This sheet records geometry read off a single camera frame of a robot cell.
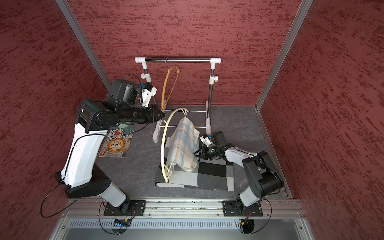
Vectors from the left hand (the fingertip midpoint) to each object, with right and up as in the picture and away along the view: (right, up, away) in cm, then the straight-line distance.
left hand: (161, 118), depth 58 cm
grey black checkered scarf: (+25, -33, +25) cm, 48 cm away
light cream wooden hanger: (+8, +5, +19) cm, 21 cm away
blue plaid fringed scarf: (+7, -14, +10) cm, 19 cm away
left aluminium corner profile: (-51, +28, +43) cm, 72 cm away
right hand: (+13, -23, +26) cm, 37 cm away
